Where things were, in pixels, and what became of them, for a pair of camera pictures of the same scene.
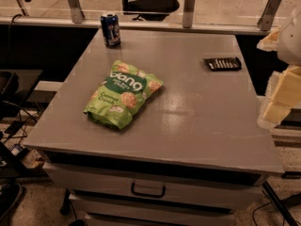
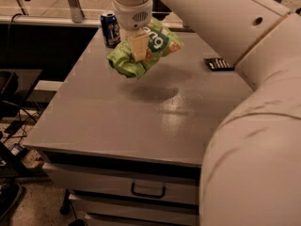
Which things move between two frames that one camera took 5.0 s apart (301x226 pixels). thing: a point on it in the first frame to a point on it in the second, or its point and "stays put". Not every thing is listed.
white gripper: x=291 y=42 to x=134 y=16
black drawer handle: x=149 y=195 stays put
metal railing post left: x=77 y=14 stays put
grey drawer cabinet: x=196 y=154 stays put
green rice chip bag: x=120 y=94 to x=161 y=40
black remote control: x=224 y=64 stays put
